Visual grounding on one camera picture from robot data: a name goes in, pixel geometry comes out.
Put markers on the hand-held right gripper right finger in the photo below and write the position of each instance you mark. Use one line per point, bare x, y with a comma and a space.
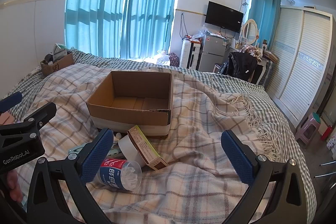
239, 158

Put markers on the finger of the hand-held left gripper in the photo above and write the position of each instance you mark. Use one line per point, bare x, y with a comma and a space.
11, 100
39, 115

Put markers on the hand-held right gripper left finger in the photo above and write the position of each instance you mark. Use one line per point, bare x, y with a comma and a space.
97, 154

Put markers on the light blue packet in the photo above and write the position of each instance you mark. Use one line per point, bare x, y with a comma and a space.
76, 148

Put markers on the clear cotton swab container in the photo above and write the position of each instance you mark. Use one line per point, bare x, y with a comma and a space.
118, 174

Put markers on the white round container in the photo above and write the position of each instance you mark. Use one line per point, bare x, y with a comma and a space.
128, 151

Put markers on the brown green medicine box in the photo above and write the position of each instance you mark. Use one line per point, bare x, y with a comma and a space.
145, 146

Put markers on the large cardboard box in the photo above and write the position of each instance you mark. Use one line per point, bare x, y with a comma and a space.
126, 113

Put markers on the person's left hand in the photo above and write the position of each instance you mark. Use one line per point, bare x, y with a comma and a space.
14, 187

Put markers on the pink wallet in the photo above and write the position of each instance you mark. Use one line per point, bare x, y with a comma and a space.
5, 118

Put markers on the small cardboard box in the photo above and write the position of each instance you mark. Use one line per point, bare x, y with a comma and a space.
56, 65

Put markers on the green white carton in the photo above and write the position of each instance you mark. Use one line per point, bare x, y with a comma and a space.
59, 48

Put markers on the pink plastic stool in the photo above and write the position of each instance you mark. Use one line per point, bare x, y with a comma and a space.
307, 129

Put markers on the green checked bed sheet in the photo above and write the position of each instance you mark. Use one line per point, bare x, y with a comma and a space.
223, 82

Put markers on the grey striped suitcase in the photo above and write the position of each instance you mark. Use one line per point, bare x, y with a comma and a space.
269, 71

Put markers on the red fire extinguisher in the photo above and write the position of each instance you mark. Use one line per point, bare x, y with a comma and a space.
327, 132

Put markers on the small wooden stool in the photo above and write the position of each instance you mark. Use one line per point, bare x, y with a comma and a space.
217, 67

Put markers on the black jacket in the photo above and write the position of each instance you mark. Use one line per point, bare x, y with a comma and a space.
240, 65

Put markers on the silver small fridge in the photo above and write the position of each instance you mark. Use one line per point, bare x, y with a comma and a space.
212, 53

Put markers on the patterned clothing pile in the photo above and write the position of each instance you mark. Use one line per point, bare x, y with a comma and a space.
250, 50

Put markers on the white sliding door wardrobe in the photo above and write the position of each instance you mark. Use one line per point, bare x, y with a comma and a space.
299, 61

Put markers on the white suitcase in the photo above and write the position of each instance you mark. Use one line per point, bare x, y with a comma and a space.
189, 54

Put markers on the clear water jug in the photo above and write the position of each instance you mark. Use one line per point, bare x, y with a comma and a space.
162, 58

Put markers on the dark patterned bag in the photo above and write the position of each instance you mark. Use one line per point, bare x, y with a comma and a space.
173, 59

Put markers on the wide teal curtain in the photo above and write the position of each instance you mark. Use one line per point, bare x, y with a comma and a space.
94, 3

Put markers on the white oval mirror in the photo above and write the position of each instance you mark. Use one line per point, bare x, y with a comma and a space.
250, 31

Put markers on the clear plastic bag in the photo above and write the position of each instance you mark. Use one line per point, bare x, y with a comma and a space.
200, 33

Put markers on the narrow teal curtain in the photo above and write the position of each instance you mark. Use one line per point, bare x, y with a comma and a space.
262, 8

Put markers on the black wall television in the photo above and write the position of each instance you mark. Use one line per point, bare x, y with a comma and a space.
223, 16

